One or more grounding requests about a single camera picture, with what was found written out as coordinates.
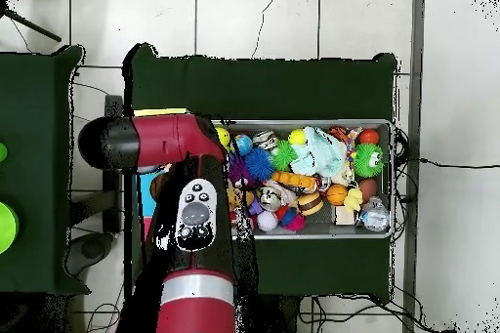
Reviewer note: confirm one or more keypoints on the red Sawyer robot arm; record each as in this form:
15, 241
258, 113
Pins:
172, 141

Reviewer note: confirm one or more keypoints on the clear mesh bin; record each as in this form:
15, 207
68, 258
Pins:
344, 123

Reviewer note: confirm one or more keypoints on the wooden box with three holes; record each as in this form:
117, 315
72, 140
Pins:
148, 192

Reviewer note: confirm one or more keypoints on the blue spiky ball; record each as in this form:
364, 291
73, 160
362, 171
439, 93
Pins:
258, 164

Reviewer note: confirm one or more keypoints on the small globe ball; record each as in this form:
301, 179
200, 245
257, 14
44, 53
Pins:
242, 145

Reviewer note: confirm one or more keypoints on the yellow ball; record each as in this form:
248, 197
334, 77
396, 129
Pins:
298, 137
224, 136

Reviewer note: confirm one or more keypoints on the orange bumpy toy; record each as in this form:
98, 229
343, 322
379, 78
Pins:
295, 181

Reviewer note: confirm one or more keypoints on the mint green cloth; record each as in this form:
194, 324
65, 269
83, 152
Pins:
320, 153

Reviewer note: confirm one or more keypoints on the dark green table cloth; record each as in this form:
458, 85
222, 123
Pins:
258, 83

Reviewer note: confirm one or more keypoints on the green spiky ball with eyes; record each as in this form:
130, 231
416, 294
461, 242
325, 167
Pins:
369, 159

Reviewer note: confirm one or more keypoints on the black upright panel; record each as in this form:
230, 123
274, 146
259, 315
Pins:
112, 208

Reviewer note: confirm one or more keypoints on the green cloth side table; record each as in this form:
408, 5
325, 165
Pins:
39, 153

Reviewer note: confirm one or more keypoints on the small bright green object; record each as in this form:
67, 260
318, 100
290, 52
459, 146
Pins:
2, 153

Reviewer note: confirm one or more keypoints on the bright green cup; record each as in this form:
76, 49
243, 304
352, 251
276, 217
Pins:
6, 227

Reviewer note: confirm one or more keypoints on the black tripod leg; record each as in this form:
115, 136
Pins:
31, 24

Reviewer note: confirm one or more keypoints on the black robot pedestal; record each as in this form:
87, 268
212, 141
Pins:
285, 317

